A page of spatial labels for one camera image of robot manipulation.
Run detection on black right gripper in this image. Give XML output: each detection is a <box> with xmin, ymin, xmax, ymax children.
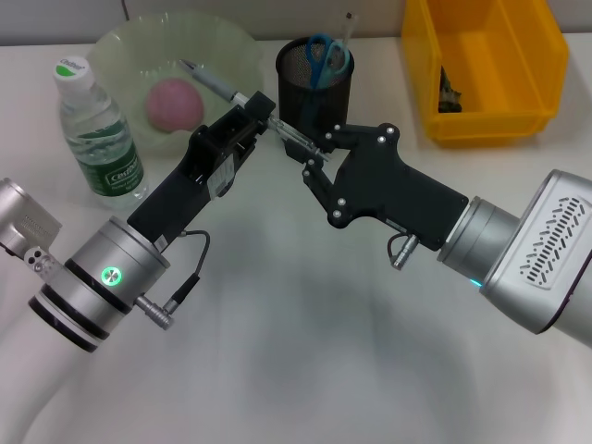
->
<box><xmin>283</xmin><ymin>122</ymin><xmax>472</xmax><ymax>254</ymax></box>

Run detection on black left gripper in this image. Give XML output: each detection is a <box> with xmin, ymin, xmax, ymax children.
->
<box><xmin>126</xmin><ymin>90</ymin><xmax>278</xmax><ymax>254</ymax></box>

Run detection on silver pen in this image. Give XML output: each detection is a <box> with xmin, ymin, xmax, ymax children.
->
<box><xmin>179</xmin><ymin>58</ymin><xmax>333</xmax><ymax>162</ymax></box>

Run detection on blue scissors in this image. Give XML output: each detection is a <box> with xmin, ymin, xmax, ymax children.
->
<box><xmin>298</xmin><ymin>32</ymin><xmax>352</xmax><ymax>135</ymax></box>

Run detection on pink peach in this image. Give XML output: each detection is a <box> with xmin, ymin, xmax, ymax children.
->
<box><xmin>145</xmin><ymin>77</ymin><xmax>205</xmax><ymax>134</ymax></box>

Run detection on clear plastic ruler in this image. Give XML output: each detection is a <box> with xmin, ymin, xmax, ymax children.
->
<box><xmin>340</xmin><ymin>11</ymin><xmax>361</xmax><ymax>48</ymax></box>

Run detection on clear green-label water bottle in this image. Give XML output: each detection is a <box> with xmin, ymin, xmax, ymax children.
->
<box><xmin>52</xmin><ymin>55</ymin><xmax>150</xmax><ymax>210</ymax></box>

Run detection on black mesh pen holder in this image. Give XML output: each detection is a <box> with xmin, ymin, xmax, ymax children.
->
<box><xmin>276</xmin><ymin>36</ymin><xmax>356</xmax><ymax>149</ymax></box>

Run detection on pale green glass fruit plate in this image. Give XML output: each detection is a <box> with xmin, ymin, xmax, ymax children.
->
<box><xmin>87</xmin><ymin>11</ymin><xmax>265</xmax><ymax>159</ymax></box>

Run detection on yellow plastic bin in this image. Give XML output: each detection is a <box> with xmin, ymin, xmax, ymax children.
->
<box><xmin>401</xmin><ymin>0</ymin><xmax>570</xmax><ymax>149</ymax></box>

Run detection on right gripper cable with plug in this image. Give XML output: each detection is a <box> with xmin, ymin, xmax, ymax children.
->
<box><xmin>387</xmin><ymin>230</ymin><xmax>421</xmax><ymax>269</ymax></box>

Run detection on gripper cable with plug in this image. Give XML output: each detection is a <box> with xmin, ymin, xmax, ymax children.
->
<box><xmin>133</xmin><ymin>229</ymin><xmax>212</xmax><ymax>331</ymax></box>
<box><xmin>387</xmin><ymin>230</ymin><xmax>421</xmax><ymax>269</ymax></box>

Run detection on left gripper cable with plug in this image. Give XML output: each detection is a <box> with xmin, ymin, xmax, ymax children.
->
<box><xmin>133</xmin><ymin>229</ymin><xmax>212</xmax><ymax>331</ymax></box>

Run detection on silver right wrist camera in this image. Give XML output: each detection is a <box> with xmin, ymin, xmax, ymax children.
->
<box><xmin>478</xmin><ymin>168</ymin><xmax>592</xmax><ymax>335</ymax></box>

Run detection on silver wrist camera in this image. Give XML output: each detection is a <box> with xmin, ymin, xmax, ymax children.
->
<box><xmin>0</xmin><ymin>178</ymin><xmax>65</xmax><ymax>279</ymax></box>
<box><xmin>478</xmin><ymin>168</ymin><xmax>592</xmax><ymax>335</ymax></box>

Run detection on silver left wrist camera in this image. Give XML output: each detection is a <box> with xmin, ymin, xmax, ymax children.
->
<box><xmin>0</xmin><ymin>178</ymin><xmax>65</xmax><ymax>279</ymax></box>

